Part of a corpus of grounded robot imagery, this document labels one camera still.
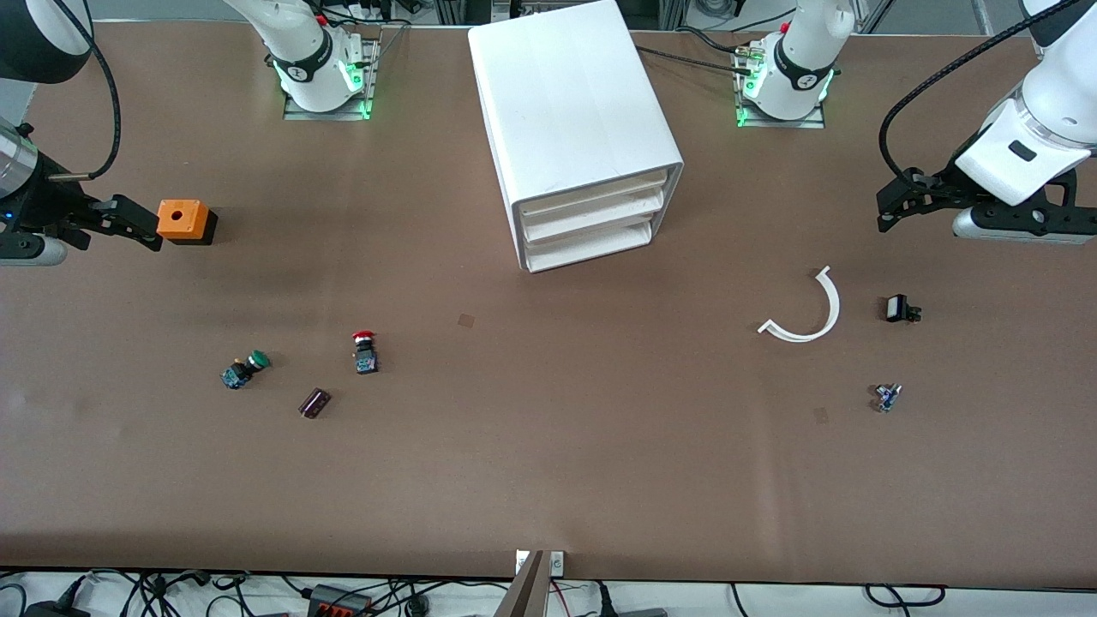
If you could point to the white plastic drawer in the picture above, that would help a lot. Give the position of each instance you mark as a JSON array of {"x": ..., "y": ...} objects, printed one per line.
[
  {"x": 591, "y": 248},
  {"x": 591, "y": 199},
  {"x": 591, "y": 224}
]

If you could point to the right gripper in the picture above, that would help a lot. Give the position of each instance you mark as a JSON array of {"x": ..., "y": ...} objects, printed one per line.
[{"x": 43, "y": 202}]

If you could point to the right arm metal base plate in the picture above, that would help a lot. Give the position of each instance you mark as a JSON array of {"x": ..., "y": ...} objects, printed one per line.
[{"x": 370, "y": 73}]

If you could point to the white metal bracket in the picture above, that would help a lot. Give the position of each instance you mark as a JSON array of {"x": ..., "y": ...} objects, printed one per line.
[{"x": 558, "y": 563}]

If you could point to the red push button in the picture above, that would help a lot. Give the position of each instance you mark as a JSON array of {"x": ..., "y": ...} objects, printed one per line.
[{"x": 365, "y": 351}]

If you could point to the orange box with hole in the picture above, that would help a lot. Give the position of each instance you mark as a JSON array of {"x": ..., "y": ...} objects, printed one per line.
[{"x": 180, "y": 221}]

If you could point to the white curved plastic piece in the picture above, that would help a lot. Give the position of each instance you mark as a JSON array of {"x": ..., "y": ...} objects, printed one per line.
[{"x": 836, "y": 304}]

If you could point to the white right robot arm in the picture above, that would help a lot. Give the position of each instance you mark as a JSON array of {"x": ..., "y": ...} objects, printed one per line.
[{"x": 300, "y": 51}]

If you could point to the green push button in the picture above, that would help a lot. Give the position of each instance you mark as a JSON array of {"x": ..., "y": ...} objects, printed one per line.
[{"x": 244, "y": 370}]

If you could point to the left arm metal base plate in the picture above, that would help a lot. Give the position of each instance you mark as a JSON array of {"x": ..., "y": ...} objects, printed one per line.
[{"x": 818, "y": 116}]

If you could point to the dark purple capacitor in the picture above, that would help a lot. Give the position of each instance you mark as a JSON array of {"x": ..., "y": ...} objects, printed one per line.
[{"x": 314, "y": 403}]

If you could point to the small blue electronic component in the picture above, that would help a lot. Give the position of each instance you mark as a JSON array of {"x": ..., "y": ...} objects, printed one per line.
[{"x": 886, "y": 397}]

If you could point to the grey diagonal bar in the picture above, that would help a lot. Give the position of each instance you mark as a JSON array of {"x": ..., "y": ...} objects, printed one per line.
[{"x": 524, "y": 591}]

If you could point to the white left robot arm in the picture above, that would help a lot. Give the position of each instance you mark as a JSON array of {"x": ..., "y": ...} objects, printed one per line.
[{"x": 806, "y": 51}]

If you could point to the white drawer cabinet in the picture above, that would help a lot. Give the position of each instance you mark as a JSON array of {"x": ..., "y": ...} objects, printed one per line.
[{"x": 566, "y": 94}]

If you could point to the small black switch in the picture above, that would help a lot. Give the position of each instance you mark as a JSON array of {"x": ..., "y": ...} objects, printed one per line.
[{"x": 897, "y": 308}]

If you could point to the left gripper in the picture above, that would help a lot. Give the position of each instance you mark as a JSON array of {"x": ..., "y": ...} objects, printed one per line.
[{"x": 941, "y": 187}]

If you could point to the black orange power strip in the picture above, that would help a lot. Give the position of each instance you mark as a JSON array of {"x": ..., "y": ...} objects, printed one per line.
[{"x": 338, "y": 600}]

